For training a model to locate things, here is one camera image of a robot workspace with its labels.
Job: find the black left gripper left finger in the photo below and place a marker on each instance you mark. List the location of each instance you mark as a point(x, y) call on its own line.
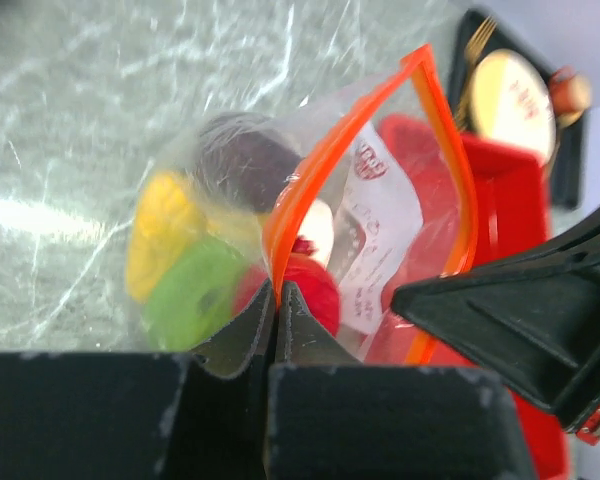
point(192, 415)

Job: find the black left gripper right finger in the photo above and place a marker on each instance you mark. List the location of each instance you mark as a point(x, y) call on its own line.
point(331, 417)

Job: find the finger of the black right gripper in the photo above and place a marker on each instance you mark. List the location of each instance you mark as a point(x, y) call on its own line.
point(534, 318)

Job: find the red apple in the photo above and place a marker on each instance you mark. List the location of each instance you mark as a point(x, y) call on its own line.
point(316, 284)

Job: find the green leaf vegetable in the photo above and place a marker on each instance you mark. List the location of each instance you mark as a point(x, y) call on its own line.
point(194, 298)

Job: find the white radish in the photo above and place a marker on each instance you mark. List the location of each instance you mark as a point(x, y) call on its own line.
point(316, 234)

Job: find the clear zip bag orange zipper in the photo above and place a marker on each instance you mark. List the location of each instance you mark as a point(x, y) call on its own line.
point(376, 210)

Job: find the yellow mango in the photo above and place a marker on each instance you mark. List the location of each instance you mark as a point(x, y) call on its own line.
point(170, 216)

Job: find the dark purple fruit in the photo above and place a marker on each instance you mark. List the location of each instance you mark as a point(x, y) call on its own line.
point(242, 161)

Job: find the red plastic tray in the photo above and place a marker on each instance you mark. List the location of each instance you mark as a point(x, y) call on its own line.
point(513, 216)

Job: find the cream orange plate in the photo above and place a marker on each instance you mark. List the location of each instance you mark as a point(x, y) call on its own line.
point(509, 104)

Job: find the orange cup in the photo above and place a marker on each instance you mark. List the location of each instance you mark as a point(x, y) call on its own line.
point(569, 91)

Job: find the gold fork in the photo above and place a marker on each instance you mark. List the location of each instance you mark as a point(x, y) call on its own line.
point(473, 51)

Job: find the black serving tray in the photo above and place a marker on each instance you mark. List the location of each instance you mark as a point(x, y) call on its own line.
point(565, 178)

